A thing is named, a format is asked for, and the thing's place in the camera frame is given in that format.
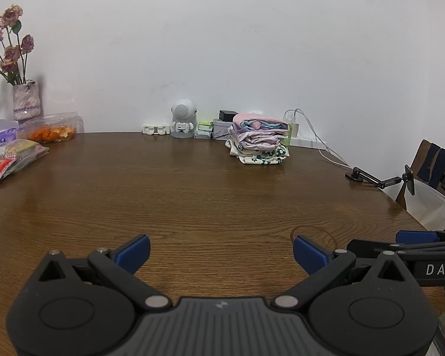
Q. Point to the pale purple box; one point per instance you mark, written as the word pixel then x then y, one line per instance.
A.
pixel 221 129

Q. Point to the patterned flower vase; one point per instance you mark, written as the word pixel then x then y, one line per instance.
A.
pixel 26 102

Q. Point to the wooden chair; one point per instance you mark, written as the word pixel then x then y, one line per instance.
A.
pixel 424 155

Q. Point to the dried pink flowers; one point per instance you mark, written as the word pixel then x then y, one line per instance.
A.
pixel 11 53

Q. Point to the plastic container of orange peels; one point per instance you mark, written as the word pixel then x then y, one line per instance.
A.
pixel 53 131

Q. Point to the dark cloth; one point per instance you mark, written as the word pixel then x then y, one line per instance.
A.
pixel 439 167

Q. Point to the white cloth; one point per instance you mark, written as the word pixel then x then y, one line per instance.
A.
pixel 430 207

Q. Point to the white power strip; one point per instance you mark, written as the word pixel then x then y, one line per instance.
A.
pixel 306 142

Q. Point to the green print folded garment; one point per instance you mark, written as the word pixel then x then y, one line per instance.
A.
pixel 261 158

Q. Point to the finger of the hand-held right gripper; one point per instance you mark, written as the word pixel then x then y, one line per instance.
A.
pixel 415 236
pixel 371 247

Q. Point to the clear bag of snacks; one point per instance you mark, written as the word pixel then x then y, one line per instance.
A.
pixel 20 154

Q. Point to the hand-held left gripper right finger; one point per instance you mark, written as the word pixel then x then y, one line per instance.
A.
pixel 309 254

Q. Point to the white clip holder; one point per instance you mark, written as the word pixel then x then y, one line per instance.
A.
pixel 155 129

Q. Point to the green white packets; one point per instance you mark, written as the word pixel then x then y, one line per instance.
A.
pixel 204 129

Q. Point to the pink floral folded garment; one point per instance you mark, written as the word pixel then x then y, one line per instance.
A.
pixel 254 139

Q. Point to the pale green charger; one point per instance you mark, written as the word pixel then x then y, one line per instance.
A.
pixel 293 131

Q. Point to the purple tissue box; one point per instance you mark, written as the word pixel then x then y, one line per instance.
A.
pixel 3 133

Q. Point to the white robot-shaped speaker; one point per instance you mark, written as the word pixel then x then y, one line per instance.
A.
pixel 182 113

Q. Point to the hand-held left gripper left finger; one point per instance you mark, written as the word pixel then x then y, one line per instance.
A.
pixel 133 254

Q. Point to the small black box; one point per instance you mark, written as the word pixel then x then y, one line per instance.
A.
pixel 228 115

